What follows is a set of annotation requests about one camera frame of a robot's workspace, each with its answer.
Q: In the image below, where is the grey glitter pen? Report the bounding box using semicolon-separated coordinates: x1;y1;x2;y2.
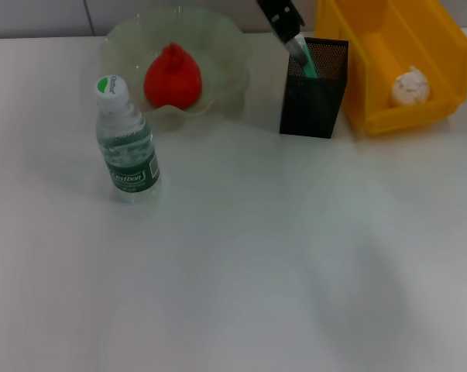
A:
285;33;310;65

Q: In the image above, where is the mint green pen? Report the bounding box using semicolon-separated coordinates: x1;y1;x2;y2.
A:
300;36;320;79

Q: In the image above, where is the red-orange fruit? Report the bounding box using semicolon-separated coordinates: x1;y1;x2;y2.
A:
143;42;204;109

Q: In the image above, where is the white paper ball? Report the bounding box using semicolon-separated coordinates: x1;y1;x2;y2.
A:
390;64;431;106

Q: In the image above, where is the clear green-label water bottle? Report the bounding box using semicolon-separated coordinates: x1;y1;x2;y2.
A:
93;74;163;205

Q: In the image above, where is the pale green glass fruit bowl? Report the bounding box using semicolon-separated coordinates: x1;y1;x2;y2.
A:
99;7;256;129

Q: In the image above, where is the black mesh pen holder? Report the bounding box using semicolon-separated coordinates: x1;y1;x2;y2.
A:
279;36;350;140

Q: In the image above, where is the yellow plastic bin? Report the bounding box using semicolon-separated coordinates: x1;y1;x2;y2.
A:
314;0;467;136

